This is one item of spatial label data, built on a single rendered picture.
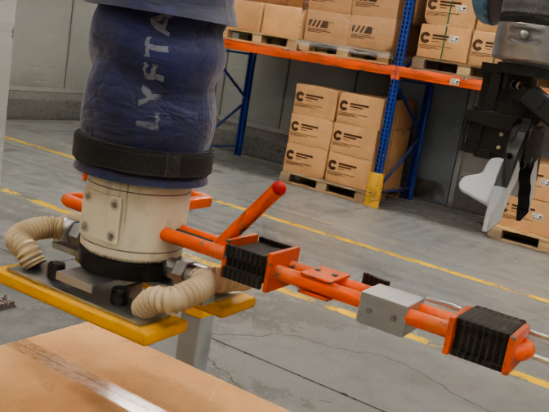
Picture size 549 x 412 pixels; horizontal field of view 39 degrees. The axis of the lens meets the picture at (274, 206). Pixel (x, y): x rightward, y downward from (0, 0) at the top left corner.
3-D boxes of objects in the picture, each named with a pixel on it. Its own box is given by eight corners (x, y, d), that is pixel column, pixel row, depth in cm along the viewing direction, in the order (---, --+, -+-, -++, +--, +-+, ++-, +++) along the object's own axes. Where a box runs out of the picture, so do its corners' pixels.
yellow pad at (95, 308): (-12, 279, 126) (-10, 249, 125) (35, 269, 135) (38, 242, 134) (144, 347, 110) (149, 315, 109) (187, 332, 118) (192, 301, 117)
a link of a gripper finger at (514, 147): (494, 198, 93) (519, 141, 96) (509, 202, 92) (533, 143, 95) (490, 177, 89) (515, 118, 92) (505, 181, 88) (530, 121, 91)
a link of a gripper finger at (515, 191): (493, 198, 107) (493, 145, 101) (535, 208, 104) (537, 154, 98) (484, 212, 105) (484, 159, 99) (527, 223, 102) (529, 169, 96)
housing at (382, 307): (353, 322, 104) (359, 291, 104) (374, 311, 110) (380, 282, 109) (400, 339, 101) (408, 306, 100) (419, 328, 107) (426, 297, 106)
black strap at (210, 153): (41, 150, 122) (43, 126, 121) (139, 147, 142) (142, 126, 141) (149, 183, 111) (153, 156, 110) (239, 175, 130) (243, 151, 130)
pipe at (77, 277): (-1, 256, 127) (2, 222, 126) (106, 238, 149) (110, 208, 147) (157, 321, 111) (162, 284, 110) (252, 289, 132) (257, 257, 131)
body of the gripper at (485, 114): (476, 154, 102) (496, 62, 99) (542, 168, 97) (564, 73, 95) (457, 155, 95) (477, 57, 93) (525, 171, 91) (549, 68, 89)
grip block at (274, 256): (216, 277, 114) (221, 239, 113) (252, 267, 122) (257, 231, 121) (262, 294, 110) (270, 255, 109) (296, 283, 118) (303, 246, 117)
